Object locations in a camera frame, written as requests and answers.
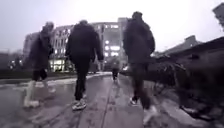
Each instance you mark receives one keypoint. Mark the person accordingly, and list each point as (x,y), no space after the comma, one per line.
(138,43)
(39,53)
(115,68)
(82,46)

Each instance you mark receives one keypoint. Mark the large curved grey building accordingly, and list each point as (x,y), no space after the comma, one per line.
(111,36)

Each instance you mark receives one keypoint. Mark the wet grey paved path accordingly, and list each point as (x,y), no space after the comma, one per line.
(106,106)

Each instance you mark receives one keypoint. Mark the snow strip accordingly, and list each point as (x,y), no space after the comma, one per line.
(63,81)
(181,116)

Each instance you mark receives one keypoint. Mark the dark-roofed building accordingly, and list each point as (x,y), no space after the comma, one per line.
(190,43)

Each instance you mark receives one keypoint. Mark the long dark hedge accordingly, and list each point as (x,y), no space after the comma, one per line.
(206,76)

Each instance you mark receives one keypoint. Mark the low dark hedge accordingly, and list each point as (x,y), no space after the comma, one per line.
(15,74)

